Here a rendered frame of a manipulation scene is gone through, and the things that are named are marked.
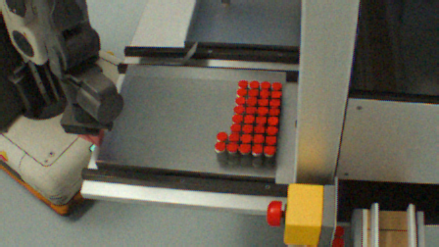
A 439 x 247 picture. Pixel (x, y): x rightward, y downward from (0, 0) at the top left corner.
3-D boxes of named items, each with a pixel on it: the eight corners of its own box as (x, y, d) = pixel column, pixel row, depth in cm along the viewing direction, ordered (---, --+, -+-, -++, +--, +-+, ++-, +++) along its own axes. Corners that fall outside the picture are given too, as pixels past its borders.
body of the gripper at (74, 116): (111, 133, 96) (102, 107, 91) (62, 129, 98) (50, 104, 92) (121, 107, 100) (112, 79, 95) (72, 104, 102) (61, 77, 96)
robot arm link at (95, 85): (88, 24, 89) (46, 44, 84) (129, 51, 83) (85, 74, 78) (94, 78, 97) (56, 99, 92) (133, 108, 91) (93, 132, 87)
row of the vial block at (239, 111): (250, 95, 112) (249, 79, 109) (238, 167, 101) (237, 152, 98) (239, 94, 113) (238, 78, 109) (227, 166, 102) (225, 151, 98)
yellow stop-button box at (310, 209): (331, 208, 85) (335, 184, 80) (329, 248, 81) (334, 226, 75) (285, 206, 86) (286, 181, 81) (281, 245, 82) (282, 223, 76)
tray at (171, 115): (285, 83, 114) (285, 72, 111) (274, 188, 98) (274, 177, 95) (131, 74, 119) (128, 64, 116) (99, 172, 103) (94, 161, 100)
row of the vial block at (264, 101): (271, 96, 112) (271, 80, 108) (263, 168, 101) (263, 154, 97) (261, 95, 112) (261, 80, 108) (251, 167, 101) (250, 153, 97)
